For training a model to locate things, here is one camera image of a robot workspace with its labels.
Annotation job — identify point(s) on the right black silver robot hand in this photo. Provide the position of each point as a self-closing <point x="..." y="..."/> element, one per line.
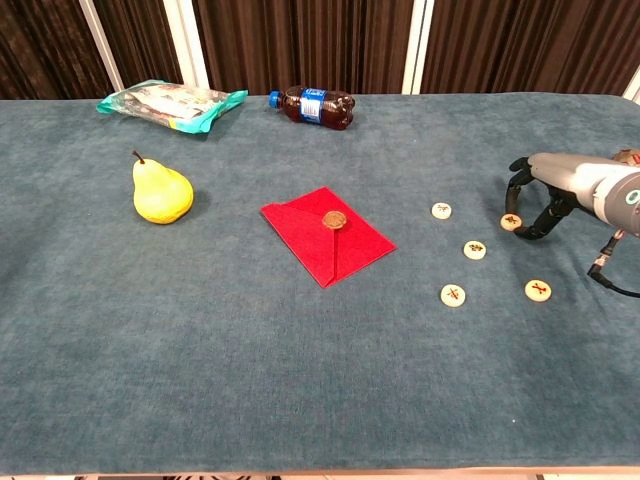
<point x="570" y="172"/>

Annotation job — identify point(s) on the round wooden chess piece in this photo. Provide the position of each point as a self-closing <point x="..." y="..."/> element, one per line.
<point x="474" y="250"/>
<point x="453" y="295"/>
<point x="441" y="210"/>
<point x="510" y="221"/>
<point x="538" y="290"/>

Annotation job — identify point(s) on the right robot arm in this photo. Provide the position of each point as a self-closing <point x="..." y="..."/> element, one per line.
<point x="620" y="205"/>

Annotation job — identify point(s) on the gold red snack package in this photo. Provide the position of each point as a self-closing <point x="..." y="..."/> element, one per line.
<point x="627" y="156"/>

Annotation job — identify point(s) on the small cola bottle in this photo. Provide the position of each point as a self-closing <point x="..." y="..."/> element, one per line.
<point x="325" y="107"/>

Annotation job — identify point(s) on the red envelope with gold seal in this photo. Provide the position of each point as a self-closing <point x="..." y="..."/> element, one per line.
<point x="310" y="240"/>

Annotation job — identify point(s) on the black pleated curtain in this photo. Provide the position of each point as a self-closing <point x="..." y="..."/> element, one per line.
<point x="300" y="45"/>

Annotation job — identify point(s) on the teal snack bag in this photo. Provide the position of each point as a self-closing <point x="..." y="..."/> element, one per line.
<point x="170" y="105"/>

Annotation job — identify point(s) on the teal table cloth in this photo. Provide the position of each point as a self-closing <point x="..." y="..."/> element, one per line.
<point x="200" y="350"/>

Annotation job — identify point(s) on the yellow pear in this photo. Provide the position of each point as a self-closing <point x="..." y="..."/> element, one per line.
<point x="160" y="195"/>

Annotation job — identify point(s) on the wide white frame post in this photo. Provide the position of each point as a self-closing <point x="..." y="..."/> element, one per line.
<point x="185" y="45"/>
<point x="634" y="87"/>
<point x="417" y="45"/>

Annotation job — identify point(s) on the thin white frame post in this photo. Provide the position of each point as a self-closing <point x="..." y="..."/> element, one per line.
<point x="102" y="47"/>

